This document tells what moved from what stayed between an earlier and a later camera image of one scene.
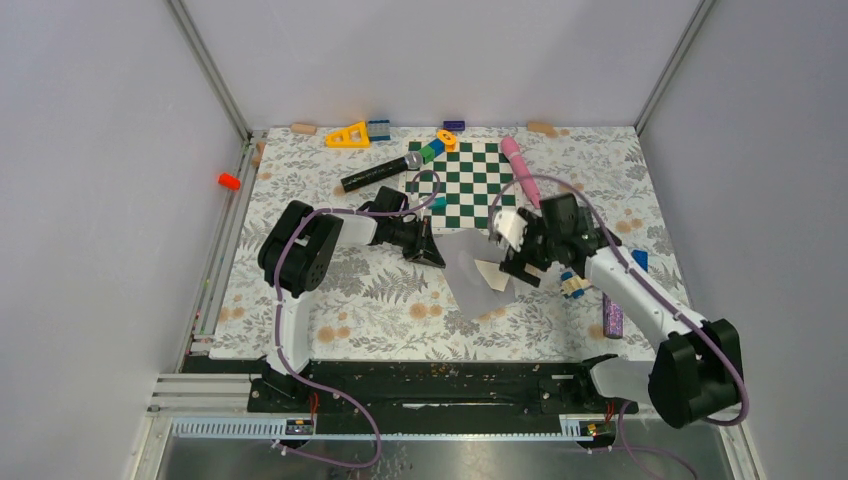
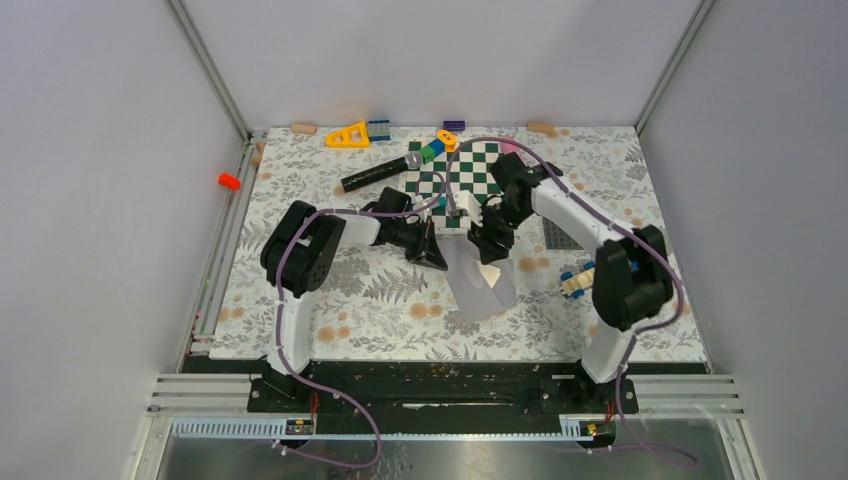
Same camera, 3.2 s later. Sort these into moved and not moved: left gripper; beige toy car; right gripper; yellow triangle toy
Moved: right gripper
Not moved: beige toy car; yellow triangle toy; left gripper
